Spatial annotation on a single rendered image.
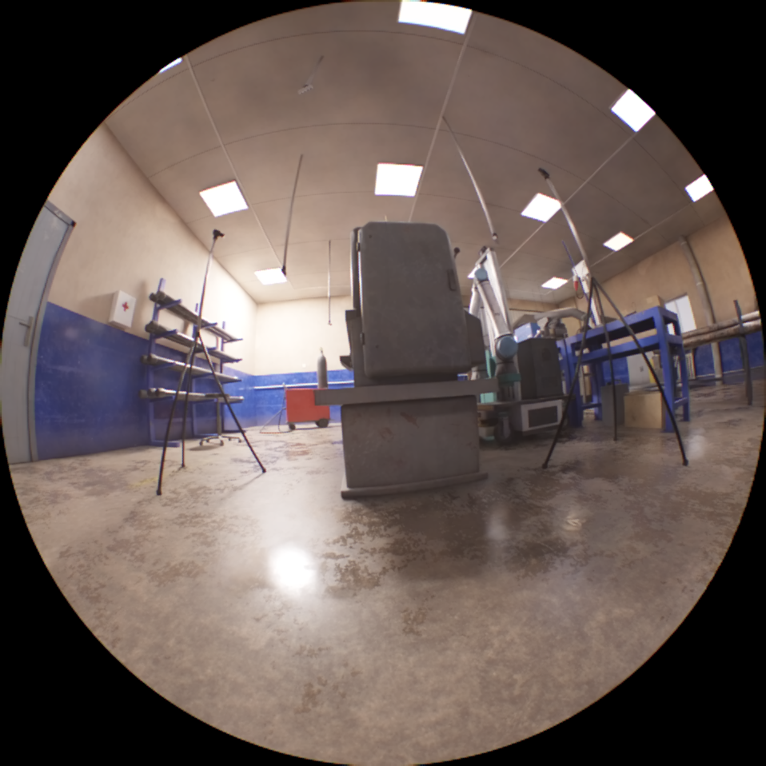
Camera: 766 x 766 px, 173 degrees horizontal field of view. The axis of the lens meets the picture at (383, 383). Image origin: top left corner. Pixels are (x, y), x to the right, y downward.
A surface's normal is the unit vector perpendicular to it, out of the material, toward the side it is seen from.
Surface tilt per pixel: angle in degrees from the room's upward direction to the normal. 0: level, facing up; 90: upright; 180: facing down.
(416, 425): 90
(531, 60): 180
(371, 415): 90
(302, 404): 90
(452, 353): 90
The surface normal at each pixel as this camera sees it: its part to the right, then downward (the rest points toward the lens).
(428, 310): 0.09, -0.09
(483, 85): 0.07, 0.99
